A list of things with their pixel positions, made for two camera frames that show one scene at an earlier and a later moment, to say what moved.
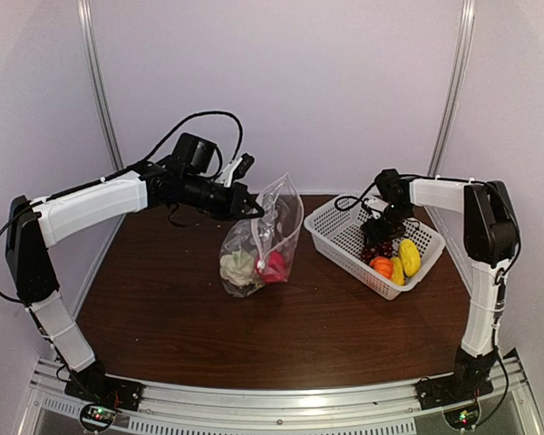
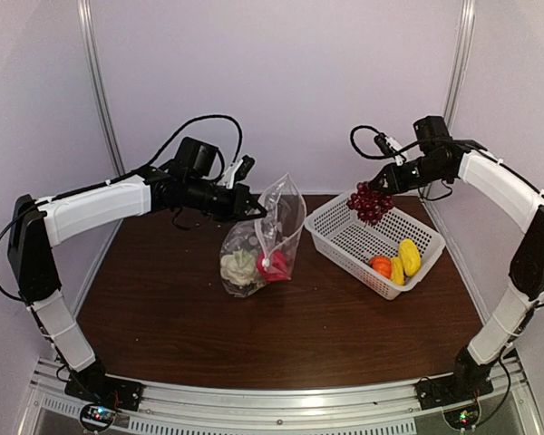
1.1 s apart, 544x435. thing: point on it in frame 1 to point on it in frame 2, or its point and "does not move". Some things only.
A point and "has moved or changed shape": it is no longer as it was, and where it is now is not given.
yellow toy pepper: [410, 257] does not move
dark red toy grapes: [381, 248] has moved or changed shape
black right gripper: [375, 233] to [396, 184]
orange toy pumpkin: [383, 265] does not move
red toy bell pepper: [274, 270] does not move
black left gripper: [232, 209] does not move
